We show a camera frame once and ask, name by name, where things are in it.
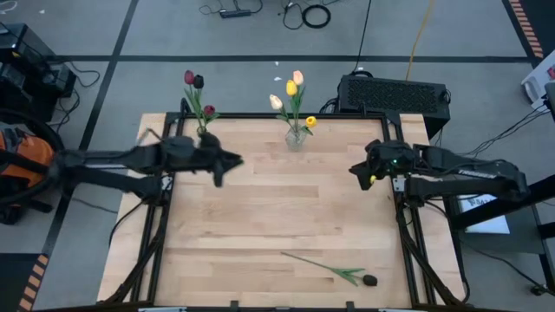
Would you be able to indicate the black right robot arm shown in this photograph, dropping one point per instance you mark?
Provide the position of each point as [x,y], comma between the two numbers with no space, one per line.
[468,171]

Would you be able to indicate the black power strip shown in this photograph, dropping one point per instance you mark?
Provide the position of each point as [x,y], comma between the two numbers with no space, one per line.
[234,13]

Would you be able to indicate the black perforated computer case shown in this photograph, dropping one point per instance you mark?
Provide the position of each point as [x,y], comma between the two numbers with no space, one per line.
[390,95]

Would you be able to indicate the small black equipment box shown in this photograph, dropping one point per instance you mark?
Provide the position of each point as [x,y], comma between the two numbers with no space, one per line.
[60,80]

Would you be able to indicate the peach artificial tulip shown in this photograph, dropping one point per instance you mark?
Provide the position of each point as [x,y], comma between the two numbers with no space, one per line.
[298,78]

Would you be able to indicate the dark red artificial tulip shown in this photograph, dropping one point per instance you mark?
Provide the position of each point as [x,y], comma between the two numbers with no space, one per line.
[209,110]
[189,77]

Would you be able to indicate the black metal cart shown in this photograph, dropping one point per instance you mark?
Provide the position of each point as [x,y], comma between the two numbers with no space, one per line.
[537,193]

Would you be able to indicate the green glass vase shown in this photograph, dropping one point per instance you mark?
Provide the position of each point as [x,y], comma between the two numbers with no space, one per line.
[201,130]

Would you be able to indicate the black equipment case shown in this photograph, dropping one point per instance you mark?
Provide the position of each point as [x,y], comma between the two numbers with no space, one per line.
[21,47]

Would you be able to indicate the white printed paper sheet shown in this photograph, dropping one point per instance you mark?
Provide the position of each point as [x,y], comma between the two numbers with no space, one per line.
[494,226]

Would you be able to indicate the yellow artificial tulip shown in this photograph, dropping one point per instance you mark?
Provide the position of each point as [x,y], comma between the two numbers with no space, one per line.
[291,87]
[311,121]

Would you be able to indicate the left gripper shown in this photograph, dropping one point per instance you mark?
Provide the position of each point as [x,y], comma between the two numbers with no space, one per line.
[191,151]

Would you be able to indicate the silver arm base bracket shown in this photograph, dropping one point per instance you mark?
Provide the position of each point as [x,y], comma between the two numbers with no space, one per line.
[399,185]
[167,184]

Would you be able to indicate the white device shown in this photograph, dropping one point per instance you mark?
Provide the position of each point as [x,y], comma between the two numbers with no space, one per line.
[535,82]

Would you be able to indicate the orange shop vacuum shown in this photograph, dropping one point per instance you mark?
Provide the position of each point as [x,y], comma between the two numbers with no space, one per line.
[30,151]

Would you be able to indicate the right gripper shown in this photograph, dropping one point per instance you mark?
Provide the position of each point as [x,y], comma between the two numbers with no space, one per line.
[390,156]

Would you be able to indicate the orange vacuum cleaner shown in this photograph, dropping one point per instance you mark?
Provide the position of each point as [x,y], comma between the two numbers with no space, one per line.
[43,126]

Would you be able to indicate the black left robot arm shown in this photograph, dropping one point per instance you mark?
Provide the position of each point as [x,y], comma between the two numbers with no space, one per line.
[108,160]

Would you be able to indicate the cream artificial tulip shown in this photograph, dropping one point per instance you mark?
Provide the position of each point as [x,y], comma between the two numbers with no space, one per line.
[276,102]

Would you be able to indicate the black artificial tulip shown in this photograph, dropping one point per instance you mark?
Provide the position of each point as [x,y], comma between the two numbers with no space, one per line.
[198,81]
[370,280]

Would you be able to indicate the clear glass vase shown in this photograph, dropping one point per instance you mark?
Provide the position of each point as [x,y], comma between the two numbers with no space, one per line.
[295,142]

